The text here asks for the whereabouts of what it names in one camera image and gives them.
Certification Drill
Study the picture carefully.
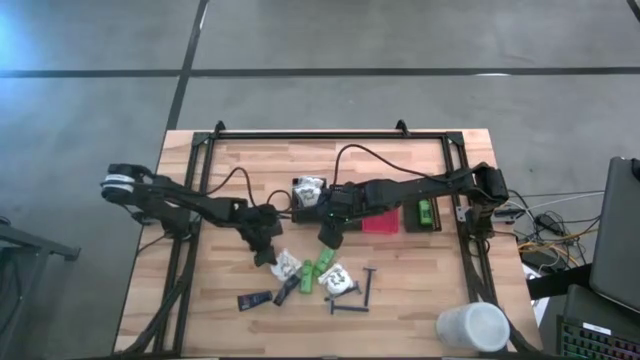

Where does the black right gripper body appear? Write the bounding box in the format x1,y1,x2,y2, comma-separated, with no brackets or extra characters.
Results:
324,182,374,226

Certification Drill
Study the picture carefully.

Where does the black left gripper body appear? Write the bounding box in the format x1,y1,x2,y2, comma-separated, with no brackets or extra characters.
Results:
234,202,285,251

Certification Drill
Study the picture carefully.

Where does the green plastic travel bottle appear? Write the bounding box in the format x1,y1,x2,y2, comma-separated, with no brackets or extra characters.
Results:
298,259,315,295
418,198,434,228
313,247,337,277

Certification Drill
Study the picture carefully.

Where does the dark Dollar Shave Club tube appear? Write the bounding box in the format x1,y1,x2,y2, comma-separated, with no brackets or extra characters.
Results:
237,291,274,312
272,276,302,307

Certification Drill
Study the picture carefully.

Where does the red plastic basket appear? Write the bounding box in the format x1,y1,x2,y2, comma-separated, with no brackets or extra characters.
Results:
361,208,402,236

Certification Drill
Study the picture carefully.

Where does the white plastic jar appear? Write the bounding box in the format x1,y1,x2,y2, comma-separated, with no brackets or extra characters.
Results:
435,301,512,353

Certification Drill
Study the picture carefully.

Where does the black power adapter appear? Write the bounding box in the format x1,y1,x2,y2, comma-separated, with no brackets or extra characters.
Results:
534,213,565,236
519,248,556,272

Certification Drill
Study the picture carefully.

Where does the black stand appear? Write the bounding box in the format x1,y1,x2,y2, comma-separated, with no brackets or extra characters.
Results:
0,215,82,360

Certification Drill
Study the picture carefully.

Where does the grey laptop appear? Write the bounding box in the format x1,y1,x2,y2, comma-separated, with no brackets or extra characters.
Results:
588,155,640,315

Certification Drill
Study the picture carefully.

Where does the backlit black keyboard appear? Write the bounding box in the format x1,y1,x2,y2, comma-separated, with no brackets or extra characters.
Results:
556,314,640,360

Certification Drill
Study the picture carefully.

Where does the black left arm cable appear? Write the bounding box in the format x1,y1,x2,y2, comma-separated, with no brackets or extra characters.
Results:
205,166,257,202

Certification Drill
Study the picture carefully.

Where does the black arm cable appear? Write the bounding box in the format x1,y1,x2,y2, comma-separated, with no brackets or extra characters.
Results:
332,143,452,187
205,166,257,202

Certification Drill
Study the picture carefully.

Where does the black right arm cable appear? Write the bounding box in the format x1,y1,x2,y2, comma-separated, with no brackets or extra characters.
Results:
332,143,452,187

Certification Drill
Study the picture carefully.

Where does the black metal table frame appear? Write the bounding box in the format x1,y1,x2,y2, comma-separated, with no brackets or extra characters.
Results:
113,119,544,359

